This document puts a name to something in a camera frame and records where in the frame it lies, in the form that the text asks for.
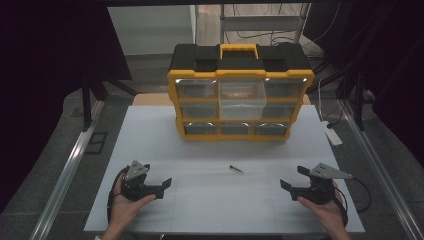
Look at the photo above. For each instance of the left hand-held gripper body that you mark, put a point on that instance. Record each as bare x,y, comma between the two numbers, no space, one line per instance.
135,186

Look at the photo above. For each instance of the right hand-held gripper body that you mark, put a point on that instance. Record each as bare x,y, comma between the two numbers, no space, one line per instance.
318,191

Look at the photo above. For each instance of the person's right hand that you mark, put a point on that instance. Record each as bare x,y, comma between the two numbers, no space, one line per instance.
330,213

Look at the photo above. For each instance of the person's left hand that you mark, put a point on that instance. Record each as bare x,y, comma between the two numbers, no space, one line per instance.
121,210

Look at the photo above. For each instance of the white power strip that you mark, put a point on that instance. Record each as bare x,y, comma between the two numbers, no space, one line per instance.
333,135

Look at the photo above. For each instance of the small black and silver stick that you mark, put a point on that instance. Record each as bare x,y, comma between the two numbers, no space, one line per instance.
236,169

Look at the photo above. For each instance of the black metal stand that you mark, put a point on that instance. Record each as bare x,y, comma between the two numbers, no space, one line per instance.
358,100
87,100

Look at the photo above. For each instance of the clear plastic organizer drawer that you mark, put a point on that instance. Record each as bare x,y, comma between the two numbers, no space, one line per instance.
241,100

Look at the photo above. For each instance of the yellow and black drawer organizer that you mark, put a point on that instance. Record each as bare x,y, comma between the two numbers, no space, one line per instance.
240,60

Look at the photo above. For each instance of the white cabinet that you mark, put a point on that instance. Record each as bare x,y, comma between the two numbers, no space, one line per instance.
150,30

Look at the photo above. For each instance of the black curtain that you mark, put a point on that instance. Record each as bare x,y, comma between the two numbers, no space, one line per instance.
43,66
393,66

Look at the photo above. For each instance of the grey metal rack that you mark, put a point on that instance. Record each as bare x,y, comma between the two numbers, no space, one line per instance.
260,23

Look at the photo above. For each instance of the black rectangular floor frame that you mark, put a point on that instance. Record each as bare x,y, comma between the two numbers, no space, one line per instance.
96,142

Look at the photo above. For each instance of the aluminium rail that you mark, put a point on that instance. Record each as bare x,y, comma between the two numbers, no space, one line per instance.
380,173
66,173

